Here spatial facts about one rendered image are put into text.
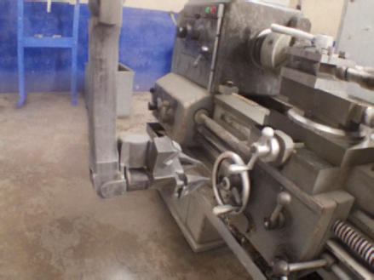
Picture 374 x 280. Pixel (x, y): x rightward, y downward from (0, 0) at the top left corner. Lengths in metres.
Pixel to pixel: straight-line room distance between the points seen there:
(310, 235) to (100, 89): 0.61
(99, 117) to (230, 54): 0.93
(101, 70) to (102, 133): 0.13
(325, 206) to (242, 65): 0.90
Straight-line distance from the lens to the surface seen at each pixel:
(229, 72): 1.41
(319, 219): 0.76
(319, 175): 0.73
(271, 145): 0.75
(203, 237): 1.62
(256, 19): 1.46
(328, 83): 0.90
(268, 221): 0.83
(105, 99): 0.57
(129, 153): 0.62
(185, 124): 1.42
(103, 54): 0.56
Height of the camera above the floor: 1.15
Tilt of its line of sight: 22 degrees down
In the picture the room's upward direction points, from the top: 8 degrees clockwise
